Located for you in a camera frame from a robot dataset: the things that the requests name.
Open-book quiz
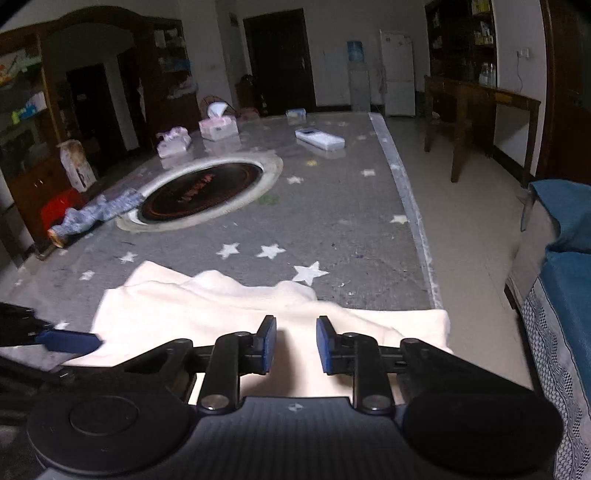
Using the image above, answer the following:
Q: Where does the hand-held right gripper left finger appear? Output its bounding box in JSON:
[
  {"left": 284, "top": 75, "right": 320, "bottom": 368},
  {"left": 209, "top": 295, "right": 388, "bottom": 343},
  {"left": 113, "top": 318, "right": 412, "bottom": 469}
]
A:
[{"left": 122, "top": 315, "right": 279, "bottom": 415}]

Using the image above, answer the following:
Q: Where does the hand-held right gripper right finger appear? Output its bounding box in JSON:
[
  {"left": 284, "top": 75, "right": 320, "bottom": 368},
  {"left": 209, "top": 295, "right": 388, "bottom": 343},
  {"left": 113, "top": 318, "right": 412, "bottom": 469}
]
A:
[{"left": 316, "top": 315, "right": 468, "bottom": 415}]

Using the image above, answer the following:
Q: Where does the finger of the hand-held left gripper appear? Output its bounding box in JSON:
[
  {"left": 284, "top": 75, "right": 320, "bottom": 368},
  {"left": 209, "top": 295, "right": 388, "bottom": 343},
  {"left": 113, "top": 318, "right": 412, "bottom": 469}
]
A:
[{"left": 36, "top": 329, "right": 103, "bottom": 355}]

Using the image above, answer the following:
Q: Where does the cream sweater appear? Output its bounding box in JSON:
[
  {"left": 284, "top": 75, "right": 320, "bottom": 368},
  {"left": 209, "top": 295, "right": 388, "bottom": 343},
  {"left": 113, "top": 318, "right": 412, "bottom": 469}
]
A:
[{"left": 62, "top": 261, "right": 453, "bottom": 400}]

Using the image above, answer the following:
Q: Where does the red plastic stool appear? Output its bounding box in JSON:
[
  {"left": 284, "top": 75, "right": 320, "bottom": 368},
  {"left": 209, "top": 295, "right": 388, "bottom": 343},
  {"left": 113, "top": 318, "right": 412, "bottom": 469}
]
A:
[{"left": 41, "top": 188, "right": 84, "bottom": 227}]

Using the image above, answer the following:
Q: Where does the blue grey sock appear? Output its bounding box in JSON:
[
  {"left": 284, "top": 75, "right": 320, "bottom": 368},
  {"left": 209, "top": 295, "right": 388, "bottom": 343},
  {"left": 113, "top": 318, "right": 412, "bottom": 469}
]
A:
[{"left": 47, "top": 188, "right": 145, "bottom": 248}]

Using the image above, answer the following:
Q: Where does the round black induction cooker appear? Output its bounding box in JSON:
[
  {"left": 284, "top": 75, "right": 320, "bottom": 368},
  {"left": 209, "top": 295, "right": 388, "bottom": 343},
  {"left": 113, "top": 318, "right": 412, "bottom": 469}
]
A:
[{"left": 115, "top": 154, "right": 284, "bottom": 232}]

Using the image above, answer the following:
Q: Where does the white paper bag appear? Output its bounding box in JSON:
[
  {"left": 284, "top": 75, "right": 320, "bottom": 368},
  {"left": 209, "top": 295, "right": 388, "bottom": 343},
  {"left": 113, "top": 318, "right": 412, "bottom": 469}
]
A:
[{"left": 58, "top": 141, "right": 98, "bottom": 193}]

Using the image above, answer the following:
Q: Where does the white remote control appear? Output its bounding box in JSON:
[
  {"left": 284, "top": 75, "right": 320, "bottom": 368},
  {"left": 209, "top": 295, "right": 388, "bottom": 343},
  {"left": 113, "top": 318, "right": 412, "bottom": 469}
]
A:
[{"left": 295, "top": 128, "right": 346, "bottom": 151}]

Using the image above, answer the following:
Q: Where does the small pink tissue pack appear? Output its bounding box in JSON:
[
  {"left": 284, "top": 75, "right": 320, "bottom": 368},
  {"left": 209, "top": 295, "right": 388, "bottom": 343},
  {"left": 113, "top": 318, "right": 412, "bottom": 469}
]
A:
[{"left": 156, "top": 128, "right": 192, "bottom": 158}]

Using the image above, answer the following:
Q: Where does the grey patterned sofa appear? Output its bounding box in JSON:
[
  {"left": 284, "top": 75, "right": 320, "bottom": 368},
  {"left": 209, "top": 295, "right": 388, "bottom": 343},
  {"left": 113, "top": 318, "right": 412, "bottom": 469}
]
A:
[{"left": 505, "top": 179, "right": 591, "bottom": 480}]

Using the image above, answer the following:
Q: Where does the pink white tissue box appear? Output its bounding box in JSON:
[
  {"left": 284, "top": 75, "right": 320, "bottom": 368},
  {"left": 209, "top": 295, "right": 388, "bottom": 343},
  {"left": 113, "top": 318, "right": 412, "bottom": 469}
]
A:
[{"left": 198, "top": 102, "right": 239, "bottom": 141}]

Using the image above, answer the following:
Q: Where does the white water dispenser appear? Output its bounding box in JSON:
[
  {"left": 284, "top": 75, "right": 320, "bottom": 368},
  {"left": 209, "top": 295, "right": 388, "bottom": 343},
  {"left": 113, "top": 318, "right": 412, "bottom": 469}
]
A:
[{"left": 348, "top": 62, "right": 372, "bottom": 112}]

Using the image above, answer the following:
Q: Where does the blue sofa cover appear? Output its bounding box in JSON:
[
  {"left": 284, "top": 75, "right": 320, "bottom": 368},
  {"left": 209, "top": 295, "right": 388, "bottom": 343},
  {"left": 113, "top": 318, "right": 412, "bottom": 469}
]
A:
[{"left": 522, "top": 179, "right": 591, "bottom": 352}]

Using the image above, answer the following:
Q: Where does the white refrigerator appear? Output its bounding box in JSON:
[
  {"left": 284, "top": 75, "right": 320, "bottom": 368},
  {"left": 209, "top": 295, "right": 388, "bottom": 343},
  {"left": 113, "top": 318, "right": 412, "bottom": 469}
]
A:
[{"left": 379, "top": 30, "right": 416, "bottom": 117}]

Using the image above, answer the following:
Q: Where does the dark wooden door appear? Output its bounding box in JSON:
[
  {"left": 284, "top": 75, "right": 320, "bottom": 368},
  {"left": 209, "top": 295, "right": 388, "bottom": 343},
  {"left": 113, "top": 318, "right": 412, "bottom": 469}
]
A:
[{"left": 242, "top": 8, "right": 317, "bottom": 116}]

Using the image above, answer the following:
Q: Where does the dark wooden desk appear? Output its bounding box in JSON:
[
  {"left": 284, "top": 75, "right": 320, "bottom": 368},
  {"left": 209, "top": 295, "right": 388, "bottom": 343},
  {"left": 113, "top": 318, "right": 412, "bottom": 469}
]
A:
[{"left": 424, "top": 75, "right": 542, "bottom": 188}]

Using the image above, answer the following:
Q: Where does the dark wooden display cabinet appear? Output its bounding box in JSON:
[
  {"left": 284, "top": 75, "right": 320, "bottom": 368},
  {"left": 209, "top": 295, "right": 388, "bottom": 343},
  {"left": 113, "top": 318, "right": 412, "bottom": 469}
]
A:
[{"left": 425, "top": 0, "right": 498, "bottom": 88}]

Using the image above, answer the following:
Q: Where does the dark wooden panel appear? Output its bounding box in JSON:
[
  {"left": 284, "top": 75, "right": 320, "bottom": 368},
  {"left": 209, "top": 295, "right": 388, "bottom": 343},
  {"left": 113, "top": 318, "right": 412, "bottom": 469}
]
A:
[{"left": 538, "top": 0, "right": 591, "bottom": 185}]

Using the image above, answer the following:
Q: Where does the arched wooden wall unit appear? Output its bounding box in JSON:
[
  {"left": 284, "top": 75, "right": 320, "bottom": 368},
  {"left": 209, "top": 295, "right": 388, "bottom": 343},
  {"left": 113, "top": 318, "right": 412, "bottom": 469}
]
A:
[{"left": 0, "top": 6, "right": 201, "bottom": 241}]

